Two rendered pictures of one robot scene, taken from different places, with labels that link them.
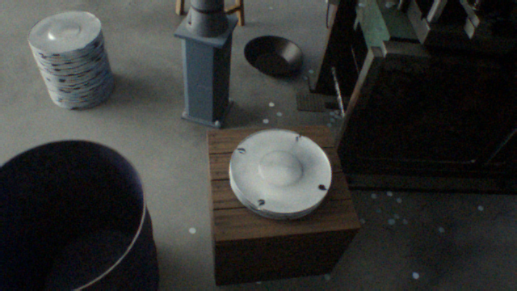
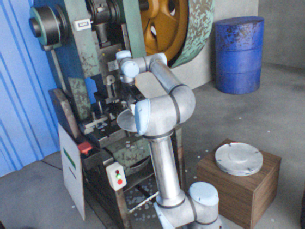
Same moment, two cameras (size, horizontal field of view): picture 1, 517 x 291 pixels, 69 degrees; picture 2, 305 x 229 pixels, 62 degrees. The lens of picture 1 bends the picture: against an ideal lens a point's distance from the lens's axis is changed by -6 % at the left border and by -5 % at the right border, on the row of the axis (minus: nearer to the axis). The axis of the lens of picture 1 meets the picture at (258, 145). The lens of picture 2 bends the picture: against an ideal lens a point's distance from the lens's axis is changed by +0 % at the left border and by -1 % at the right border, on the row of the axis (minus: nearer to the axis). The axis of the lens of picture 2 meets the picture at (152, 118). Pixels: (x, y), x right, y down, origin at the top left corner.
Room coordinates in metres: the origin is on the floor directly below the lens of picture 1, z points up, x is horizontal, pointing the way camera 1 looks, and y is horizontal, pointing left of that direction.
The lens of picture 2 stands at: (1.68, 0.87, 1.45)
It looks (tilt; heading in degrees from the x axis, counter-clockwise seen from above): 28 degrees down; 245
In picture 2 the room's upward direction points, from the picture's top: 9 degrees counter-clockwise
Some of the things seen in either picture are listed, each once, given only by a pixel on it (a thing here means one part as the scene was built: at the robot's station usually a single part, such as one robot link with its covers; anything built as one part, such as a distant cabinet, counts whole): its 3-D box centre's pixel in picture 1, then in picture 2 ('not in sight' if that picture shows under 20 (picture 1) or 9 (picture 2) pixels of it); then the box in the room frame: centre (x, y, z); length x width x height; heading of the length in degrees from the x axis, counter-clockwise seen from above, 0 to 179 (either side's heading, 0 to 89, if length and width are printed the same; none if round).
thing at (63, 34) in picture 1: (65, 31); not in sight; (1.23, 0.85, 0.32); 0.29 x 0.29 x 0.01
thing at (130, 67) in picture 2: not in sight; (132, 67); (1.22, -0.23, 1.10); 0.11 x 0.11 x 0.08; 78
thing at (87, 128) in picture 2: not in sight; (93, 120); (1.41, -0.53, 0.76); 0.17 x 0.06 x 0.10; 8
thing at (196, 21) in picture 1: (207, 13); (205, 219); (1.21, 0.25, 0.50); 0.15 x 0.15 x 0.10
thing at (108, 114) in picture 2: not in sight; (117, 110); (1.24, -0.55, 0.76); 0.15 x 0.09 x 0.05; 8
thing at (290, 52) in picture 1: (272, 58); not in sight; (1.59, 0.00, 0.04); 0.30 x 0.30 x 0.07
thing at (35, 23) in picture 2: not in sight; (95, 14); (1.25, -0.55, 1.33); 0.66 x 0.18 x 0.18; 8
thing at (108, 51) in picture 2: not in sight; (111, 68); (1.24, -0.51, 1.04); 0.17 x 0.15 x 0.30; 98
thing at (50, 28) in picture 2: not in sight; (50, 28); (1.49, -0.54, 1.31); 0.22 x 0.12 x 0.22; 98
